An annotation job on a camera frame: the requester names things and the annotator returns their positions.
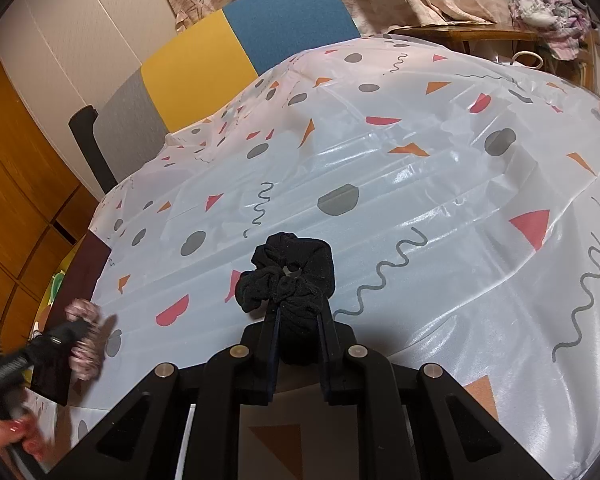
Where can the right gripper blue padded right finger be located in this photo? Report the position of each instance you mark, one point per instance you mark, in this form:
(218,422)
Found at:
(415,424)

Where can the person's left hand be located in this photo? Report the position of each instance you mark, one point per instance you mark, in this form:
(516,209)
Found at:
(24,430)

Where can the patterned plastic tablecloth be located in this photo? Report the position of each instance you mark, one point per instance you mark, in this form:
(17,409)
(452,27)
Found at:
(461,200)

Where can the pink striped scrunchie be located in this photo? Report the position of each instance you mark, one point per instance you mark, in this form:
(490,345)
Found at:
(85,360)

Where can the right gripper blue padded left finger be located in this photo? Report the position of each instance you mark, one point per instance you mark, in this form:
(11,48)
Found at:
(181,422)

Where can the grey yellow blue chair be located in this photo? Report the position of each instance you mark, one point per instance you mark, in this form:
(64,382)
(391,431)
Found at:
(201,70)

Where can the gold tray box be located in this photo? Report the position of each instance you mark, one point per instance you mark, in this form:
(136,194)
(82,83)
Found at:
(51,380)

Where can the wooden wardrobe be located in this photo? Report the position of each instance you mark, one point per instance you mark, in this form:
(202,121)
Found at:
(44,211)

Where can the black rolled mat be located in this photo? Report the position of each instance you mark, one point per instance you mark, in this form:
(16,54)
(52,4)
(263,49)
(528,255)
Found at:
(81,125)

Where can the black scrunchie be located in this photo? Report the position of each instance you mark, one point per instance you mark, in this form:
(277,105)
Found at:
(292,274)

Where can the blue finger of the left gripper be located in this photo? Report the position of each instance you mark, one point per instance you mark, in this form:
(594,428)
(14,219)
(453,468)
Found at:
(65,336)

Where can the pile of clothes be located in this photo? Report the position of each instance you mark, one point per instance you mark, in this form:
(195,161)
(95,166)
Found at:
(559,23)

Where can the wooden side table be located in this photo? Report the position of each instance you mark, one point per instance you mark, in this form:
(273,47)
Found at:
(459,37)

